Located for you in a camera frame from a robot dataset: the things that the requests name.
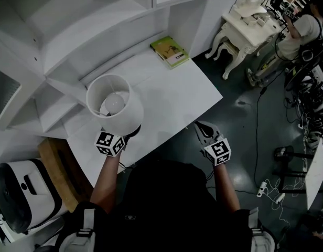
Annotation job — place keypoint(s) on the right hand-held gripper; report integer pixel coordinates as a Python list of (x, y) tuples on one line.
[(216, 148)]

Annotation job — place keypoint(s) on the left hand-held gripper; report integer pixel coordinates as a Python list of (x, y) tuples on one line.
[(110, 144)]

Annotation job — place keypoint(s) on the white table lamp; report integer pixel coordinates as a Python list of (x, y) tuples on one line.
[(119, 114)]

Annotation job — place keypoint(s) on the person's right forearm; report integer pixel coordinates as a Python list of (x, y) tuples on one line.
[(225, 188)]

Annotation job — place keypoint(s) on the person's left forearm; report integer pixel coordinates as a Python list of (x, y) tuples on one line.
[(105, 182)]

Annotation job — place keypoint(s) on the wooden crate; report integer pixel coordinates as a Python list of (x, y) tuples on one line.
[(62, 172)]

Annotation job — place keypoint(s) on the white power strip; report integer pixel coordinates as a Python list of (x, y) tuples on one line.
[(261, 189)]

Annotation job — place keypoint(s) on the white ornate stool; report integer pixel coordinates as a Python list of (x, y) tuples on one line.
[(227, 50)]

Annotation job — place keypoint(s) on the person's black torso clothing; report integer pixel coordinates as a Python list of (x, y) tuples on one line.
[(166, 209)]

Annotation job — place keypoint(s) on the green book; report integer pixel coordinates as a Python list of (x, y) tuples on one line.
[(170, 52)]

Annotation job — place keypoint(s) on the black metal stand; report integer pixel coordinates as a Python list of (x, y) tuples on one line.
[(290, 167)]

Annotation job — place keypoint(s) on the white robot vacuum station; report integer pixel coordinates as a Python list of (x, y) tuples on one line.
[(22, 195)]

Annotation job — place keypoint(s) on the white ornate dressing table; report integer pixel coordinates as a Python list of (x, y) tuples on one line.
[(249, 27)]

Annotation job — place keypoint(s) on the white shelf unit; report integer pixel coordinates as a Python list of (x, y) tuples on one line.
[(72, 35)]

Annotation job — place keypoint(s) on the white board panel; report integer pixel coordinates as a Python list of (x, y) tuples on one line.
[(314, 176)]

